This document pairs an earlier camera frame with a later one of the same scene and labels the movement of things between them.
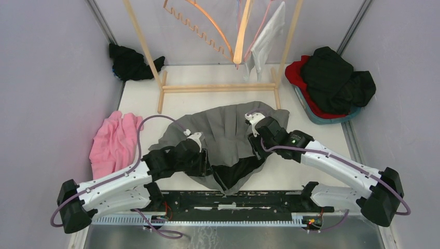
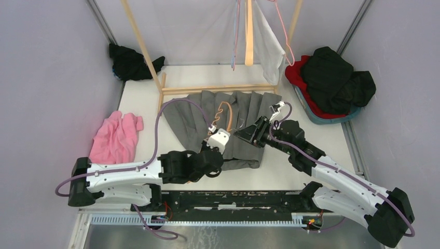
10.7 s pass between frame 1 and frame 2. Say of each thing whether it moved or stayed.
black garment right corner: stayed
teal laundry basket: stayed
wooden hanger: moved
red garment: stayed
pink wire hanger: moved
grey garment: moved
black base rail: stayed
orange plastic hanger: moved
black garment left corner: stayed
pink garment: stayed
